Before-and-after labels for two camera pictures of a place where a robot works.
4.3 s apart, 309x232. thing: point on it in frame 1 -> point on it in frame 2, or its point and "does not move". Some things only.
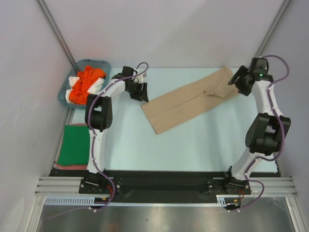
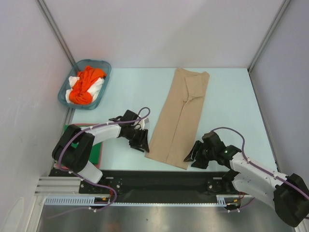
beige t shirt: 183,103 -> 173,133
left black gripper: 141,95 -> 141,144
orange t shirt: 86,79 does not move
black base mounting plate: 152,186 does not move
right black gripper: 241,72 -> 199,163
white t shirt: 95,89 does not move
